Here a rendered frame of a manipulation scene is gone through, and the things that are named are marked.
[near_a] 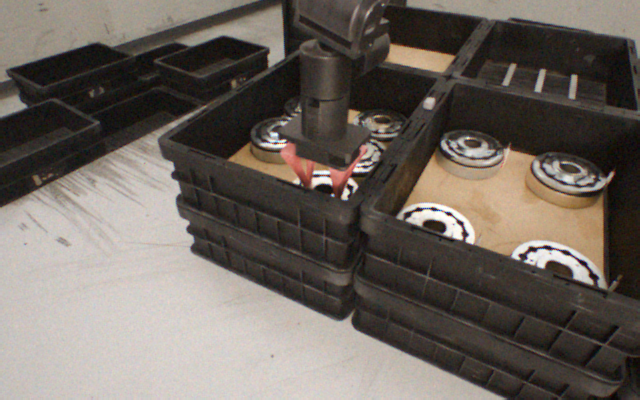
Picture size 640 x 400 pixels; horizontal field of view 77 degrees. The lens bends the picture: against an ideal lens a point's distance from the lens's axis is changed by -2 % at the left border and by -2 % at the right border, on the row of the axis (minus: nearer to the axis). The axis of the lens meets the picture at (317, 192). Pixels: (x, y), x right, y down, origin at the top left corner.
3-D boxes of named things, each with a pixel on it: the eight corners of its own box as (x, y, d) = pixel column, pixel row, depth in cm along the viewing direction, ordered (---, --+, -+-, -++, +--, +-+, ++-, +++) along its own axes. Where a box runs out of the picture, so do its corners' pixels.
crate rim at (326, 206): (352, 228, 45) (353, 212, 43) (155, 155, 56) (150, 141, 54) (446, 90, 72) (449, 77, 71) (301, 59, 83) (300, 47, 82)
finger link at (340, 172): (319, 174, 60) (320, 117, 54) (364, 189, 57) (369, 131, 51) (295, 200, 55) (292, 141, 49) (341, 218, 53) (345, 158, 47)
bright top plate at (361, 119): (393, 146, 67) (394, 143, 67) (342, 128, 71) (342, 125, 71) (419, 122, 73) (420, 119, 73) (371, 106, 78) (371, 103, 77)
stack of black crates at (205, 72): (219, 175, 179) (200, 78, 151) (175, 152, 193) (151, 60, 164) (277, 136, 204) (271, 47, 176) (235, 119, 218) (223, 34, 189)
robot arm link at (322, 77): (288, 39, 42) (333, 51, 40) (326, 23, 47) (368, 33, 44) (290, 99, 47) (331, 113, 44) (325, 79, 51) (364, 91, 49)
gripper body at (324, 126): (303, 121, 56) (302, 69, 51) (371, 142, 52) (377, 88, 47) (276, 144, 51) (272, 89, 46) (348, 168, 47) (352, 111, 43)
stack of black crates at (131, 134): (140, 225, 154) (112, 151, 133) (98, 195, 168) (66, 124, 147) (218, 175, 179) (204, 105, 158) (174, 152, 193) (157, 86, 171)
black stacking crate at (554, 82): (611, 180, 67) (646, 120, 60) (437, 136, 78) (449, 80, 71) (608, 90, 94) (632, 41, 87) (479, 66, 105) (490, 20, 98)
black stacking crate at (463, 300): (619, 395, 40) (686, 333, 33) (350, 283, 51) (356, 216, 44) (611, 182, 67) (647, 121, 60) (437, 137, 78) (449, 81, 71)
